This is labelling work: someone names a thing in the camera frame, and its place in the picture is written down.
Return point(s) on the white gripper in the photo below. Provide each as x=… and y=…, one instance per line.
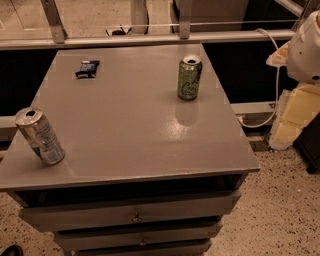
x=305, y=55

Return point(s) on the silver blue redbull can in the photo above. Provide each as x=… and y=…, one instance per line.
x=38, y=132

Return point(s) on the green soda can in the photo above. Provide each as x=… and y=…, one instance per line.
x=190, y=69

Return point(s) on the grey drawer cabinet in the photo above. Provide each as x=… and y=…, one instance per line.
x=127, y=135

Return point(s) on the black white floor object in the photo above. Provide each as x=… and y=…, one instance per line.
x=118, y=32

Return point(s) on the middle grey drawer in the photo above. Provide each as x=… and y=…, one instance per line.
x=139, y=236

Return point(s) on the grey drawer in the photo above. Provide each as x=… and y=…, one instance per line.
x=125, y=212
x=139, y=236
x=178, y=248

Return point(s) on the bottom grey drawer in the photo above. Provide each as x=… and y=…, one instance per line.
x=178, y=248

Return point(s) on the dark blue snack packet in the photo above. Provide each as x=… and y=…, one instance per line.
x=87, y=69

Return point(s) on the top grey drawer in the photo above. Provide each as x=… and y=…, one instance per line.
x=125, y=212

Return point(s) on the black shoe tip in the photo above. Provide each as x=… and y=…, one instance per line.
x=13, y=250

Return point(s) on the metal railing frame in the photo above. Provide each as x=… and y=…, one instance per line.
x=62, y=24

